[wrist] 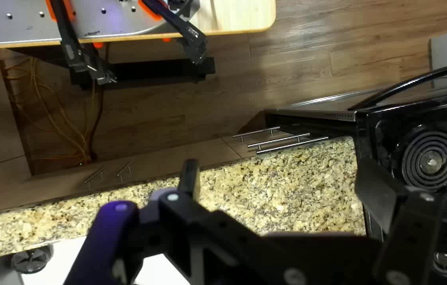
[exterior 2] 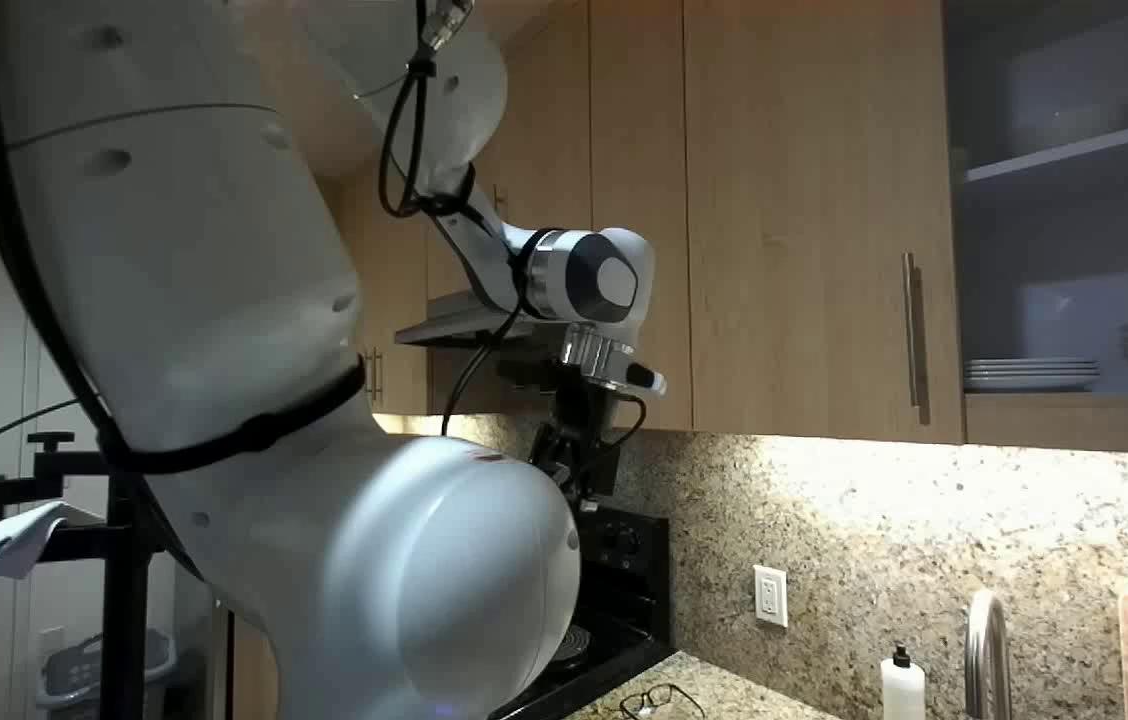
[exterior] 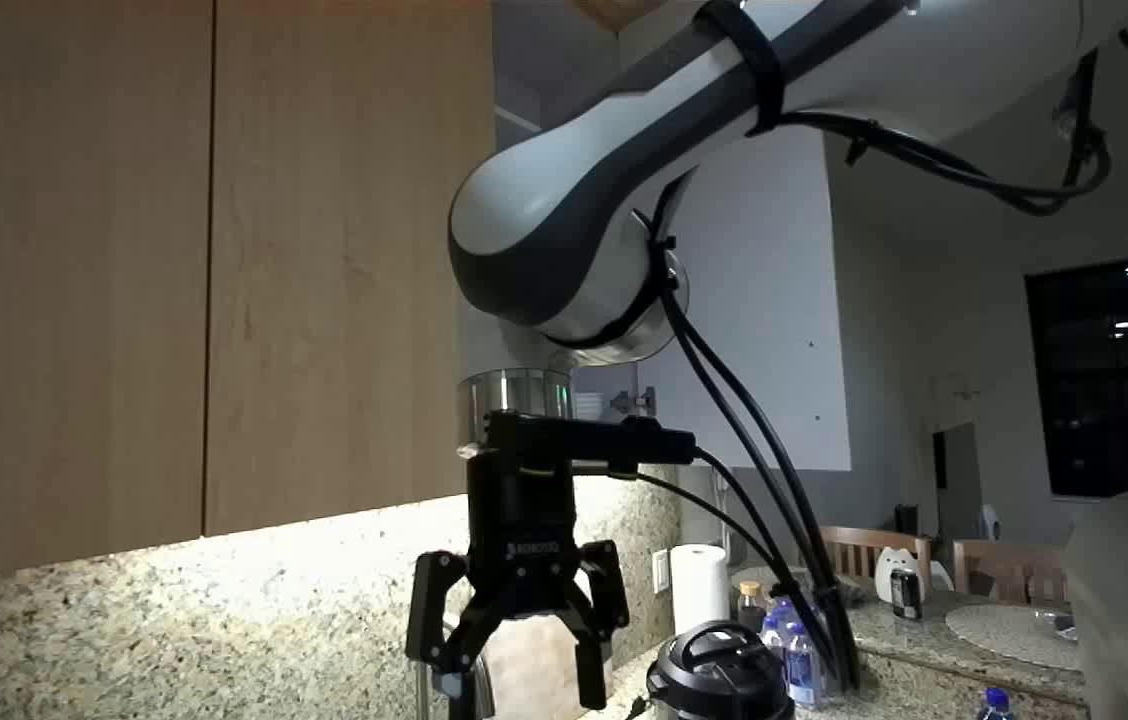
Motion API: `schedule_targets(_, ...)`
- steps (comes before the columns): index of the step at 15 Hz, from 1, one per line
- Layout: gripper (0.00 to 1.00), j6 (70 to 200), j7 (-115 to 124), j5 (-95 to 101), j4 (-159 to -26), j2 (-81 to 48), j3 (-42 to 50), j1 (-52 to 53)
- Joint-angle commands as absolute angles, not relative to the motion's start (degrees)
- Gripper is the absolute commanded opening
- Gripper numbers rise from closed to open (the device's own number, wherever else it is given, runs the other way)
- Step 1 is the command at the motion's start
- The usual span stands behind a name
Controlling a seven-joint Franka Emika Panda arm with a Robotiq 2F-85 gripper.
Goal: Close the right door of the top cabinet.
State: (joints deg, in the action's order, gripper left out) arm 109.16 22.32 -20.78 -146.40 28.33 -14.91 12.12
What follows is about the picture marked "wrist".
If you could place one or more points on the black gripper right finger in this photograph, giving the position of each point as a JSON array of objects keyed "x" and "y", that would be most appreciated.
[{"x": 414, "y": 237}]

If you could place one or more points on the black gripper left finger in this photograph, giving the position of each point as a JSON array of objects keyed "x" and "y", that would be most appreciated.
[{"x": 113, "y": 237}]

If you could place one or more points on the black coil stove burner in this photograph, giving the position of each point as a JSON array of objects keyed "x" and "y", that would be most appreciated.
[{"x": 431, "y": 159}]

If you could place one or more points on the black round sink stopper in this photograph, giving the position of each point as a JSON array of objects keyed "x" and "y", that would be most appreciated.
[{"x": 32, "y": 259}]

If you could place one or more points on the black electric stove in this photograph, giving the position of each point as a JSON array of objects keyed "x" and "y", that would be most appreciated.
[{"x": 392, "y": 120}]

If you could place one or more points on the black table base foot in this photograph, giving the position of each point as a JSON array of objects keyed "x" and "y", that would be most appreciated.
[{"x": 154, "y": 71}]

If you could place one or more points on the grey metal mounting plate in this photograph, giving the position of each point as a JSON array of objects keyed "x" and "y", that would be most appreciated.
[{"x": 18, "y": 20}]

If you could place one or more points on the light wooden table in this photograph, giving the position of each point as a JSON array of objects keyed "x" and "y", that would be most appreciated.
[{"x": 233, "y": 15}]

